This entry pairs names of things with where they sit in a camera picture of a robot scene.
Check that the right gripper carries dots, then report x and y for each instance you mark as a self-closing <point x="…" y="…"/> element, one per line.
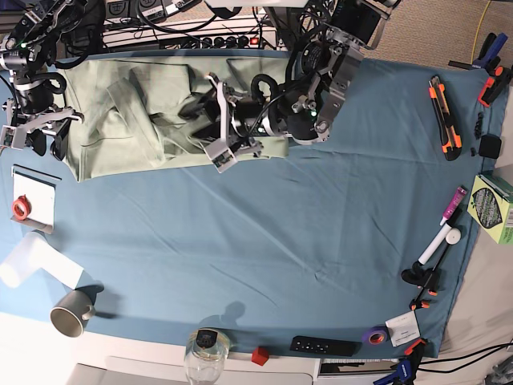
<point x="33" y="115"/>

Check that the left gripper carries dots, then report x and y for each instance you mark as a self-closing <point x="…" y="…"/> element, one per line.
<point x="231" y="115"/>

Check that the light green T-shirt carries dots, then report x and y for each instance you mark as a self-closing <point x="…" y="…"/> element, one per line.
<point x="131" y="110"/>

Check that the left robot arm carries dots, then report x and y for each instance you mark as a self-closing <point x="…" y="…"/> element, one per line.
<point x="321" y="67"/>

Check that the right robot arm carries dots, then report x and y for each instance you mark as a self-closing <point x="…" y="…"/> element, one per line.
<point x="31" y="47"/>

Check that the white notepad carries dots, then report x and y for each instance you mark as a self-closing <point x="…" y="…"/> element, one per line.
<point x="39" y="188"/>

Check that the red tape roll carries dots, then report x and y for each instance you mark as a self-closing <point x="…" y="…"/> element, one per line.
<point x="21" y="208"/>

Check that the black power strip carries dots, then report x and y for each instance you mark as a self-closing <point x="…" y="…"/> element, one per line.
<point x="252" y="41"/>

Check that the grey mug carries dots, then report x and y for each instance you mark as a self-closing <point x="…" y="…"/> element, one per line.
<point x="72" y="313"/>

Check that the blue table cloth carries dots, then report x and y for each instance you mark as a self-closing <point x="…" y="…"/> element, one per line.
<point x="312" y="244"/>

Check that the clear glass jar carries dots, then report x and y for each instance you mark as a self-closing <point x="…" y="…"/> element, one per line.
<point x="205" y="355"/>

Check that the black remote control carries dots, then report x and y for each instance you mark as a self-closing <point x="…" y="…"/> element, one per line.
<point x="323" y="346"/>

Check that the red cube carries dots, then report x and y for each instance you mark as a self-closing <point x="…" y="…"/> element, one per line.
<point x="260" y="356"/>

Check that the orange black utility knife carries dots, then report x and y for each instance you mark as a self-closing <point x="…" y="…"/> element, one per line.
<point x="450" y="138"/>

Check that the white marker pen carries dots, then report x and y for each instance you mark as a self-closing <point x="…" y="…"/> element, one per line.
<point x="439" y="238"/>

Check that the purple tube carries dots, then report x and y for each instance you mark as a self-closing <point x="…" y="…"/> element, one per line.
<point x="457" y="198"/>

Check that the black orange clamp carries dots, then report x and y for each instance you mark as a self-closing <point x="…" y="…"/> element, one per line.
<point x="426" y="280"/>

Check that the small black screws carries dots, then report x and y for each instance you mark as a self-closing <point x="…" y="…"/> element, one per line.
<point x="478" y="131"/>

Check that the white round cap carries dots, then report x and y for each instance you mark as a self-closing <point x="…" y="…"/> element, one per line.
<point x="453" y="236"/>

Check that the purple tape roll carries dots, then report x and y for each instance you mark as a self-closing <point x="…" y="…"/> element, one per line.
<point x="376" y="335"/>

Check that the black square box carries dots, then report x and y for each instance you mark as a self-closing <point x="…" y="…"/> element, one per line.
<point x="490" y="146"/>

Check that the white paper card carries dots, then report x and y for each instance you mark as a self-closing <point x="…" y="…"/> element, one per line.
<point x="403" y="328"/>

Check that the green cardboard box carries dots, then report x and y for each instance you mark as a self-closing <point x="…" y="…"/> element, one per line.
<point x="490" y="204"/>

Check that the blue orange clamp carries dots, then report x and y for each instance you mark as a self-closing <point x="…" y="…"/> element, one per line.
<point x="499" y="77"/>

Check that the blue black clamp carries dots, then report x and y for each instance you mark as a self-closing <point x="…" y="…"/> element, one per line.
<point x="405" y="370"/>

